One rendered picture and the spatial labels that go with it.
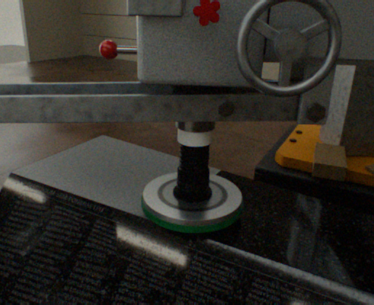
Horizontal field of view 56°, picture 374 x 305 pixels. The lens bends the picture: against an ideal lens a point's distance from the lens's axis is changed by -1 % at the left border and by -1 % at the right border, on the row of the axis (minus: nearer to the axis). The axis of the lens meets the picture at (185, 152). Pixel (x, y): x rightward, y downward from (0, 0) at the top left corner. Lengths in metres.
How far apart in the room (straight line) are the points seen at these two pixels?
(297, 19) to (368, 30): 0.11
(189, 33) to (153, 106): 0.15
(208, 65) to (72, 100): 0.25
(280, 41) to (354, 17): 0.15
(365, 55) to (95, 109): 0.46
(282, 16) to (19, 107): 0.47
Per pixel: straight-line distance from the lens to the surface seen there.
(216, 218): 0.70
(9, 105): 0.71
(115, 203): 0.83
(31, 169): 1.04
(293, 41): 0.53
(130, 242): 0.78
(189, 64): 0.57
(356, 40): 0.64
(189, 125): 0.67
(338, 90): 1.47
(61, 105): 0.68
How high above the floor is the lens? 1.29
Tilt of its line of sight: 23 degrees down
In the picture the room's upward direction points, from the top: 2 degrees clockwise
